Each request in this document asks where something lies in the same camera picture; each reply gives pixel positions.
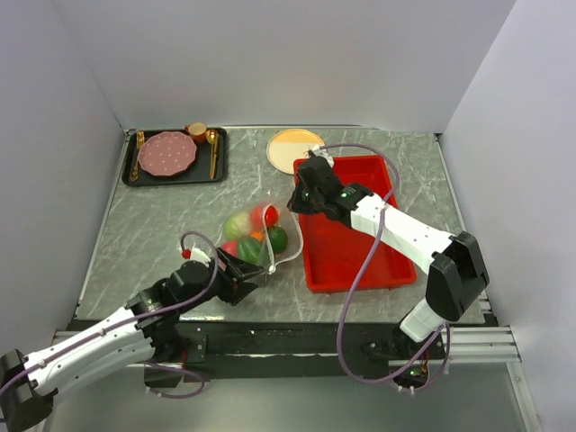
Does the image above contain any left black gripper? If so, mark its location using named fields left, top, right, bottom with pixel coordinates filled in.
left=179, top=247, right=264, bottom=313

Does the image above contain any red apple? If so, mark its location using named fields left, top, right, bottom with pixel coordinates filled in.
left=220, top=240, right=239, bottom=257

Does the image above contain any green bell pepper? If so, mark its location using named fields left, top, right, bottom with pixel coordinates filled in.
left=237, top=237, right=262, bottom=265

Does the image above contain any green lime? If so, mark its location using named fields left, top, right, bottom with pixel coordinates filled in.
left=267, top=226, right=288, bottom=255

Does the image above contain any light green apple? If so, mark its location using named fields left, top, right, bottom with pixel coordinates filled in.
left=223, top=211, right=252, bottom=241

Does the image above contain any clear zip top bag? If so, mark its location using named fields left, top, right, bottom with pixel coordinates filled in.
left=220, top=200, right=303, bottom=274

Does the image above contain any red tomato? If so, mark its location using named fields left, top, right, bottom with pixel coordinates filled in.
left=249, top=204, right=279, bottom=230

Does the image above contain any orange fruit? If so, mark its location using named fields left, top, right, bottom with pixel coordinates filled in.
left=251, top=231, right=266, bottom=243

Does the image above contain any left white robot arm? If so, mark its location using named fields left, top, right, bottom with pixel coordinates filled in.
left=1, top=249, right=265, bottom=431

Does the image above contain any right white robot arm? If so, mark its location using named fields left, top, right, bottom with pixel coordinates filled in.
left=288, top=156, right=490, bottom=358

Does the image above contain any beige round plate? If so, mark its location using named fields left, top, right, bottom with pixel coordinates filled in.
left=266, top=128, right=324, bottom=176

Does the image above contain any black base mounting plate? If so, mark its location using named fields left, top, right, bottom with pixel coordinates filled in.
left=67, top=314, right=446, bottom=391

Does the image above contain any gold spoon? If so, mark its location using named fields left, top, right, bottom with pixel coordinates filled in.
left=206, top=130, right=220, bottom=180

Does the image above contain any black serving tray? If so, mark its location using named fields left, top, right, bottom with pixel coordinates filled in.
left=121, top=128, right=228, bottom=187

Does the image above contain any pink dotted plate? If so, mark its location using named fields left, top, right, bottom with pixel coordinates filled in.
left=138, top=131, right=197, bottom=177

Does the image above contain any orange cup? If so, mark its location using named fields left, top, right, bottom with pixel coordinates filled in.
left=184, top=121, right=208, bottom=143

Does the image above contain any gold fork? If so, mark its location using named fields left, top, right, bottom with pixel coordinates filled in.
left=129, top=130, right=145, bottom=182

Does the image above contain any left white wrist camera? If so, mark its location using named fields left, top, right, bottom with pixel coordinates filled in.
left=181, top=247, right=212, bottom=266

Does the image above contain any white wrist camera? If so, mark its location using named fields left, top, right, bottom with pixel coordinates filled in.
left=181, top=247, right=212, bottom=266
left=308, top=145, right=334, bottom=167

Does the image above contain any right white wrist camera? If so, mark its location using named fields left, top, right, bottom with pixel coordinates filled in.
left=308, top=145, right=334, bottom=167

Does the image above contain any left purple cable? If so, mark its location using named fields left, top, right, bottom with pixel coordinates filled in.
left=0, top=230, right=221, bottom=401

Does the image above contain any purple cable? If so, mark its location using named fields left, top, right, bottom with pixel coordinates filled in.
left=0, top=230, right=221, bottom=401
left=310, top=142, right=452, bottom=383

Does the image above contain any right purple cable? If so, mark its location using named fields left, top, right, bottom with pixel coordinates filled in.
left=310, top=142, right=452, bottom=383

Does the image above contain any aluminium rail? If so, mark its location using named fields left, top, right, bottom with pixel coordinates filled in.
left=46, top=327, right=522, bottom=366

